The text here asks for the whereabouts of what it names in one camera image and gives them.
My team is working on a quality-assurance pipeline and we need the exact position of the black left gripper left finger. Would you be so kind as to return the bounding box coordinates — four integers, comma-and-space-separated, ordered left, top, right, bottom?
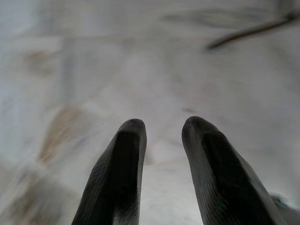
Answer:
71, 119, 148, 225

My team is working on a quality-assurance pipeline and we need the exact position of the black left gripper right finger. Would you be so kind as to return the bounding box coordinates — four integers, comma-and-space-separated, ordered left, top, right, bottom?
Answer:
181, 116, 288, 225

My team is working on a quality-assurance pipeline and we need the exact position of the thin dark cable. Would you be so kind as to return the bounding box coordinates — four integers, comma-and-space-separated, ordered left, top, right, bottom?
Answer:
207, 13, 300, 50

